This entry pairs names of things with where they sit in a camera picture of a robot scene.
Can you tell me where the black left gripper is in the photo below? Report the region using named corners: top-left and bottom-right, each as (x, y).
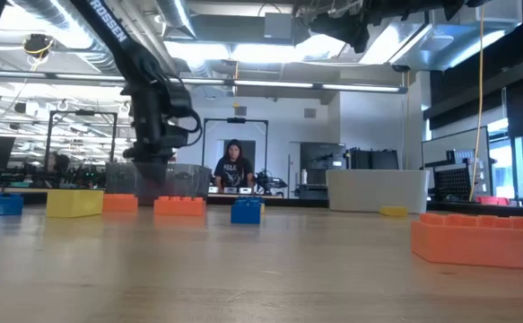
top-left (122, 89), bottom-right (194, 185)

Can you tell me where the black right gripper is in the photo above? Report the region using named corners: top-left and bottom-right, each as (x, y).
top-left (309, 0), bottom-right (405, 54)

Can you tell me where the grey translucent plastic bin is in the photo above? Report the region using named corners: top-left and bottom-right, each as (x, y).
top-left (104, 161), bottom-right (213, 206)

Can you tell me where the orange toy brick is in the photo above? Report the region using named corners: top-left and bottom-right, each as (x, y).
top-left (153, 195), bottom-right (207, 218)
top-left (410, 212), bottom-right (523, 272)
top-left (101, 193), bottom-right (139, 214)

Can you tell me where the grey ceiling box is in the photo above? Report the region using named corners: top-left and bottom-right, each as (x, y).
top-left (263, 12), bottom-right (295, 40)

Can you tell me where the person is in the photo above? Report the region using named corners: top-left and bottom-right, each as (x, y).
top-left (50, 152), bottom-right (72, 180)
top-left (213, 138), bottom-right (256, 189)

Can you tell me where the long ceiling light strip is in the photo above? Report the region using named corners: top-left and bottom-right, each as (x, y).
top-left (0, 69), bottom-right (409, 94)

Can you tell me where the black cabinet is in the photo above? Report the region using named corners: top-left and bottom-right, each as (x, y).
top-left (344, 147), bottom-right (400, 170)

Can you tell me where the white plastic bin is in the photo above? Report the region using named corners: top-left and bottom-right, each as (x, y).
top-left (326, 168), bottom-right (431, 215)

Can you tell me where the black pegboard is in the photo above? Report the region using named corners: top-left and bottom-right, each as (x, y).
top-left (431, 163), bottom-right (474, 202)

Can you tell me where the red plastic crate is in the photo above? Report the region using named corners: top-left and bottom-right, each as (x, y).
top-left (475, 195), bottom-right (512, 206)

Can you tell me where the black gantry frame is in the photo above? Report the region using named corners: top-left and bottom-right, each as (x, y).
top-left (201, 117), bottom-right (270, 194)
top-left (43, 109), bottom-right (118, 180)

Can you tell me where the black aluminium table frame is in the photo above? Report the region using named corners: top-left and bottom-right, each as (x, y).
top-left (0, 187), bottom-right (523, 221)

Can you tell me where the yellow extension cable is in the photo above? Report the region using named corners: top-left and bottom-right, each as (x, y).
top-left (467, 17), bottom-right (486, 202)

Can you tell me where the black ceiling cable reel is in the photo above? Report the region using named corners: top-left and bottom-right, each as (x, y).
top-left (22, 32), bottom-right (56, 59)

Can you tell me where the silver ventilation duct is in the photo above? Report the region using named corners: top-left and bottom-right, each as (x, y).
top-left (9, 0), bottom-right (109, 73)

